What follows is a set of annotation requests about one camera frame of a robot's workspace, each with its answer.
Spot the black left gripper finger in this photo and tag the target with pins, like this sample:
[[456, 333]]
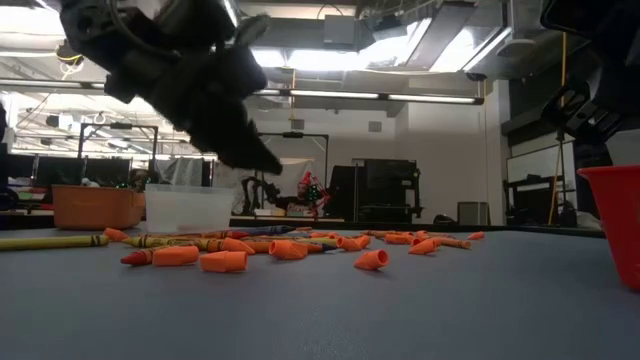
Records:
[[225, 152], [255, 145]]

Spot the clear plastic bin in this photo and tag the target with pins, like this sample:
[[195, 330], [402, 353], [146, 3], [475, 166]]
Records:
[[187, 207]]

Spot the red crayon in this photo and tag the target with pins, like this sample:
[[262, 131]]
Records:
[[136, 258]]

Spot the orange crayon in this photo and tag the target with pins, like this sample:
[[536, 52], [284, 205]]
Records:
[[261, 247], [452, 243]]

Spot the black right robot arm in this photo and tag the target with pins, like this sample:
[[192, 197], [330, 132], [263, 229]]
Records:
[[590, 30]]

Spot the background black robot arm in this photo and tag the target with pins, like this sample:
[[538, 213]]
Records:
[[257, 192]]

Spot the whiteboard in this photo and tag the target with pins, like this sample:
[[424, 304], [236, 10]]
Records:
[[540, 162]]

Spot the seated person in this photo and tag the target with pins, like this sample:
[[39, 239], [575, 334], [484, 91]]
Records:
[[305, 202]]

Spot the yellow pole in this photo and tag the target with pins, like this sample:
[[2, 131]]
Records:
[[555, 190]]

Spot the person behind monitors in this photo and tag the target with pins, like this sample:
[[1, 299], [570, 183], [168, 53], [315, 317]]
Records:
[[139, 180]]

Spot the long ceiling light bar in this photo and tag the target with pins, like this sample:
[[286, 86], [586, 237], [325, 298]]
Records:
[[350, 94]]

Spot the black shelf cart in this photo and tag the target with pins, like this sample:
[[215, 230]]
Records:
[[530, 200]]

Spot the red plastic basket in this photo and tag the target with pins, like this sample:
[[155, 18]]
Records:
[[617, 225]]

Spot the black computer monitor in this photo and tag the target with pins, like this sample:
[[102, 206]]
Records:
[[20, 170], [107, 172], [60, 172]]

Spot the dark blue crayon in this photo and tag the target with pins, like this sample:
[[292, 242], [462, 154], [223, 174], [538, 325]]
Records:
[[330, 247]]

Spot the black equipment cabinet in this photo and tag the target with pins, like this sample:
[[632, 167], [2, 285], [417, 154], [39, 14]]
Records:
[[385, 190]]

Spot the orange plastic bin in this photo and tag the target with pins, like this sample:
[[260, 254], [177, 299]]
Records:
[[97, 207]]

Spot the grey ceiling unit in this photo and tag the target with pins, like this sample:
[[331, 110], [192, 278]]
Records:
[[340, 29]]

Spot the grey box bin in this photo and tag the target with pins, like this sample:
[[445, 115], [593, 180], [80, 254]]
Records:
[[473, 213]]

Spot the black metal frame rig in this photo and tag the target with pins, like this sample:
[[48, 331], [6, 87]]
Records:
[[300, 134], [117, 126]]

